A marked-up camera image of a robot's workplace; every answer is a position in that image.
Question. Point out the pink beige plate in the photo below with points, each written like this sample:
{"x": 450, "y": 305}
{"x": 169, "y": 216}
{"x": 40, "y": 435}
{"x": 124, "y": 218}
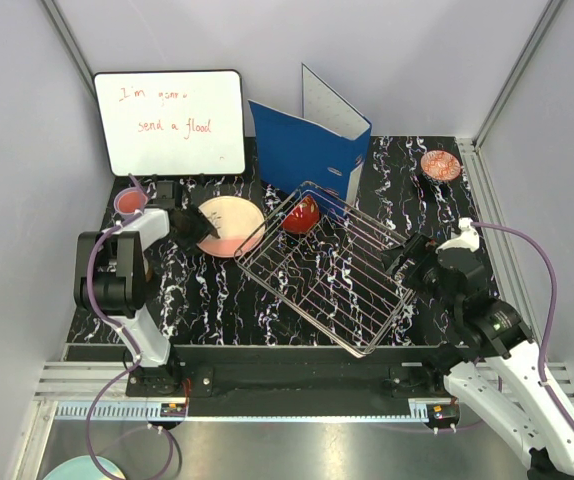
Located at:
{"x": 239, "y": 223}

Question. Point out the wire dish rack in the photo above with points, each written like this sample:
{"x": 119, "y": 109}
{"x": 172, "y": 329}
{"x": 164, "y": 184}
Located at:
{"x": 333, "y": 276}

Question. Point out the red bowl white inside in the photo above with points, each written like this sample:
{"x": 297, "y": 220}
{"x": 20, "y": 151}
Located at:
{"x": 303, "y": 217}

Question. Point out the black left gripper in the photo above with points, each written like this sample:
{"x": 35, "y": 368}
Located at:
{"x": 202, "y": 227}

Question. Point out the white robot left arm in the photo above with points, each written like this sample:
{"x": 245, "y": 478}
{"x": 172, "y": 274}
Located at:
{"x": 111, "y": 282}

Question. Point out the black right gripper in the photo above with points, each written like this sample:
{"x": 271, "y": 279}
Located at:
{"x": 419, "y": 247}

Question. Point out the red blue patterned bowl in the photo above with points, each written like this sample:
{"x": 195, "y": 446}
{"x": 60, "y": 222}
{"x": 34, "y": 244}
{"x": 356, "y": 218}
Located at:
{"x": 440, "y": 167}

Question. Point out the blue ring binder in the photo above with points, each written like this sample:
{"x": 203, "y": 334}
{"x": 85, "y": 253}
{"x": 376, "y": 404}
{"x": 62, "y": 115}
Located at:
{"x": 327, "y": 144}

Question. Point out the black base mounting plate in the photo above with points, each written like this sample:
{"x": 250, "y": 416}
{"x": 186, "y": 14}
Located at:
{"x": 244, "y": 383}

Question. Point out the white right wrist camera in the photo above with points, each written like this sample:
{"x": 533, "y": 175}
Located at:
{"x": 468, "y": 237}

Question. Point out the whiteboard with red writing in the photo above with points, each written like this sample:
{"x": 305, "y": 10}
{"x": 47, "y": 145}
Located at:
{"x": 172, "y": 123}

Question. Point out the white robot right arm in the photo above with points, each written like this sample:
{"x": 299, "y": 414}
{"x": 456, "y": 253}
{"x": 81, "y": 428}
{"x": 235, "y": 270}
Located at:
{"x": 499, "y": 373}

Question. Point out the light blue plate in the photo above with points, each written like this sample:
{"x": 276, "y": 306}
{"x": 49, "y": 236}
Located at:
{"x": 83, "y": 468}

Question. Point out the lavender cup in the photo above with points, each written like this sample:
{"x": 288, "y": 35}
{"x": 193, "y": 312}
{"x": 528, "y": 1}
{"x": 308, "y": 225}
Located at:
{"x": 126, "y": 205}

